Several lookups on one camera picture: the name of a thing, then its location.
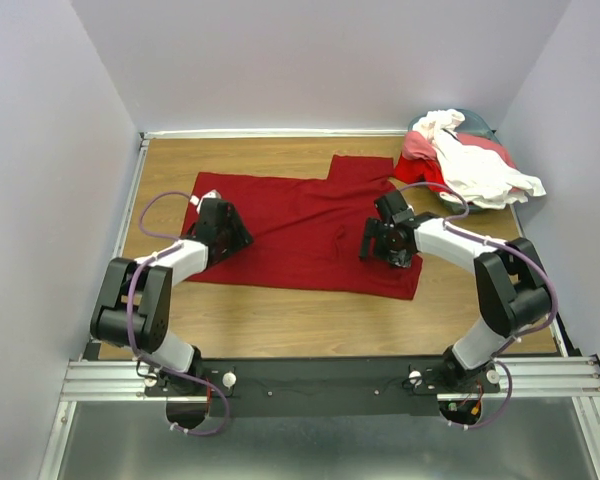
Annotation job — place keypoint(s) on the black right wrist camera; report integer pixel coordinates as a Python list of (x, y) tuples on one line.
[(393, 209)]

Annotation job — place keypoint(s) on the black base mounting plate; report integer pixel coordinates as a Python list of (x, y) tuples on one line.
[(191, 413)]

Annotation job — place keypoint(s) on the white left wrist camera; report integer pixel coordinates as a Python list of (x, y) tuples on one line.
[(197, 200)]

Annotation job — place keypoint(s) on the aluminium frame extrusion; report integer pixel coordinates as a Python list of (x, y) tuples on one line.
[(524, 376)]

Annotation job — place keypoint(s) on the pink t shirt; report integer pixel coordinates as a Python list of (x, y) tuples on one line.
[(416, 147)]

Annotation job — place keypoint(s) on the dark red t shirt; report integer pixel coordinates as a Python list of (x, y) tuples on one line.
[(308, 232)]

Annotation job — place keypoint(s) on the white t shirt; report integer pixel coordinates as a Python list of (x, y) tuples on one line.
[(480, 176)]

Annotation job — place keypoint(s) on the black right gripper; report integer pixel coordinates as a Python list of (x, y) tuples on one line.
[(373, 229)]

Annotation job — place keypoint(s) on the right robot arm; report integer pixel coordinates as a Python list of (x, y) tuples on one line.
[(513, 290)]

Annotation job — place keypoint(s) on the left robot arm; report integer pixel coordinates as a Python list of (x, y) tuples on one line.
[(132, 309)]

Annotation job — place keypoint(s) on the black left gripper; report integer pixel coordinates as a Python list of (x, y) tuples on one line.
[(241, 236)]

